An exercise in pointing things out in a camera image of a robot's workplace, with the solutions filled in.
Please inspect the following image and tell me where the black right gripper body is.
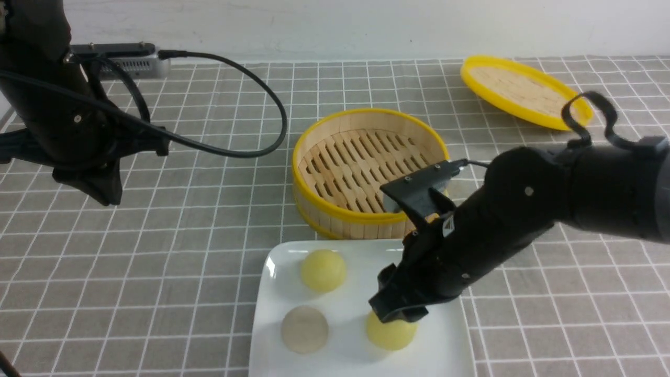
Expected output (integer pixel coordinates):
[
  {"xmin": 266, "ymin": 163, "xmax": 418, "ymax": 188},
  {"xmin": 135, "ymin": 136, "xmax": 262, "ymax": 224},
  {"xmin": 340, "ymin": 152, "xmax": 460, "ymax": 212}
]
[{"xmin": 368, "ymin": 147, "xmax": 571, "ymax": 323}]

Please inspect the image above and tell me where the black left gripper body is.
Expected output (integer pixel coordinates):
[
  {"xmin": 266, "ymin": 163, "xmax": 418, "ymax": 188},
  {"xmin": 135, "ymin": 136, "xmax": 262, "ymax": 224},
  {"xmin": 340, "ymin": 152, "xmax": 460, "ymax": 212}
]
[{"xmin": 2, "ymin": 55, "xmax": 170, "ymax": 206}]

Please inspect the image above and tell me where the yellow-green steamed bun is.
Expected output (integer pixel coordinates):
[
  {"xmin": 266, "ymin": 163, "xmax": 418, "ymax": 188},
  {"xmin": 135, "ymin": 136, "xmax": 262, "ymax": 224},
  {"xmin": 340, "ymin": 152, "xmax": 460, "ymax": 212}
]
[{"xmin": 366, "ymin": 311, "xmax": 419, "ymax": 351}]

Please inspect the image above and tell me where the yellow steamed bun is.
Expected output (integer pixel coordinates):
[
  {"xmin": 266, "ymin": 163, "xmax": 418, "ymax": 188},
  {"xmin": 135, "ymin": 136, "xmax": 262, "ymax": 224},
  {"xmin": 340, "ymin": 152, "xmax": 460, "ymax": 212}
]
[{"xmin": 300, "ymin": 250, "xmax": 348, "ymax": 294}]

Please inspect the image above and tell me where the white steamed bun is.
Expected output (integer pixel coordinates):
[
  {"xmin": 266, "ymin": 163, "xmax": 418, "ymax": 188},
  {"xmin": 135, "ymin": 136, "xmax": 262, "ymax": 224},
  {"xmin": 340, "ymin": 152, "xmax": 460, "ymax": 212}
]
[{"xmin": 280, "ymin": 305, "xmax": 329, "ymax": 354}]

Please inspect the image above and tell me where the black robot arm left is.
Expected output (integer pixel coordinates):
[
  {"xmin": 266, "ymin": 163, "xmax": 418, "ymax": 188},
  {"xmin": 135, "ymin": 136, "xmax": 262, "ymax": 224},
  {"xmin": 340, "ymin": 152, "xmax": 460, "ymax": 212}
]
[{"xmin": 2, "ymin": 1, "xmax": 169, "ymax": 206}]

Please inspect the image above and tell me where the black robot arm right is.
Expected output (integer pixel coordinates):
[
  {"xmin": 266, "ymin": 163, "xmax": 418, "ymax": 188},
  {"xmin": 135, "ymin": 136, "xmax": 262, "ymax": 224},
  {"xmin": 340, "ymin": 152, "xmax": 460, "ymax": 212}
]
[{"xmin": 369, "ymin": 138, "xmax": 668, "ymax": 324}]

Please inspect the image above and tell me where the white square plate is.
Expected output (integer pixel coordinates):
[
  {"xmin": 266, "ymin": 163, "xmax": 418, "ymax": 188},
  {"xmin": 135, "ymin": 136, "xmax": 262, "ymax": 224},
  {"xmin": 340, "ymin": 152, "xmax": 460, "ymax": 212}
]
[{"xmin": 249, "ymin": 239, "xmax": 477, "ymax": 376}]

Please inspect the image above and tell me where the yellow-rimmed bamboo steamer basket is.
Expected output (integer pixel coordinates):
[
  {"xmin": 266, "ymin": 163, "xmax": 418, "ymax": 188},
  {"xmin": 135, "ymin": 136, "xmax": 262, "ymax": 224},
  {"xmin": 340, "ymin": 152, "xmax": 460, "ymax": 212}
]
[{"xmin": 292, "ymin": 109, "xmax": 450, "ymax": 239}]

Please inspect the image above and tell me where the yellow-rimmed bamboo steamer lid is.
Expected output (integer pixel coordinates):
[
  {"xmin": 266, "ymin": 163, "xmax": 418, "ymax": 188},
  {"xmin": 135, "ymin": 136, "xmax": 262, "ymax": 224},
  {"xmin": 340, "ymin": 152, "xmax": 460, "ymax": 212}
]
[{"xmin": 460, "ymin": 56, "xmax": 577, "ymax": 131}]

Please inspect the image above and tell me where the grey checkered tablecloth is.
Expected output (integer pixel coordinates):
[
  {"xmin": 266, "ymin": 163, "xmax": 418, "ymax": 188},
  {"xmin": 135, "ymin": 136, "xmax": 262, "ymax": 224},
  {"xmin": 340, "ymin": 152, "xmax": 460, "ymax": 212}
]
[{"xmin": 1, "ymin": 60, "xmax": 668, "ymax": 376}]

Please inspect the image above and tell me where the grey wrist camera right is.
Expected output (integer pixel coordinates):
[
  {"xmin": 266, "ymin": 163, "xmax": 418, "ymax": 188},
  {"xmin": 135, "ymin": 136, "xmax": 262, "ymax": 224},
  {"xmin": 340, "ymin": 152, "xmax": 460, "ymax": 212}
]
[{"xmin": 379, "ymin": 159, "xmax": 469, "ymax": 233}]

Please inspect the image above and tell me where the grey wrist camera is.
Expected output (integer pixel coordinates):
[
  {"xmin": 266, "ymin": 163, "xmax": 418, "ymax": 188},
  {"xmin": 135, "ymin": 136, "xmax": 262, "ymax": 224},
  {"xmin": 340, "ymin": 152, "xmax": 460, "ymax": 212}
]
[
  {"xmin": 379, "ymin": 159, "xmax": 469, "ymax": 233},
  {"xmin": 70, "ymin": 41, "xmax": 171, "ymax": 80}
]

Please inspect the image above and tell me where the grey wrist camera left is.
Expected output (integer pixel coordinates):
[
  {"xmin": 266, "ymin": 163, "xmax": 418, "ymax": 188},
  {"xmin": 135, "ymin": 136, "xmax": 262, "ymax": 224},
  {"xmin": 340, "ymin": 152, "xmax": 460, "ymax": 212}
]
[{"xmin": 70, "ymin": 41, "xmax": 171, "ymax": 80}]

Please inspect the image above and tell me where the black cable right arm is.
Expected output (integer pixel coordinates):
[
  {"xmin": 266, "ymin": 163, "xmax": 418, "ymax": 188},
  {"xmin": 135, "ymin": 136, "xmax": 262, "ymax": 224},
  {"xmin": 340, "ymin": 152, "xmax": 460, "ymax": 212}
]
[{"xmin": 561, "ymin": 91, "xmax": 670, "ymax": 155}]

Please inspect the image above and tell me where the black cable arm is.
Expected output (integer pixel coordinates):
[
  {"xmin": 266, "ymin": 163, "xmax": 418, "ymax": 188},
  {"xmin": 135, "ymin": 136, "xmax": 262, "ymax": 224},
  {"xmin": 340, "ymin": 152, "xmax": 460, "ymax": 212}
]
[
  {"xmin": 0, "ymin": 50, "xmax": 288, "ymax": 159},
  {"xmin": 561, "ymin": 91, "xmax": 670, "ymax": 155}
]

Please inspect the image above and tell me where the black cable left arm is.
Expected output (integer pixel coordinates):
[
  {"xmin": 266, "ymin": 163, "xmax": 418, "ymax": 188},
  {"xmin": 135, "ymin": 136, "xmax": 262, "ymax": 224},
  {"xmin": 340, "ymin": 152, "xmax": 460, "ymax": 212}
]
[{"xmin": 0, "ymin": 50, "xmax": 288, "ymax": 159}]

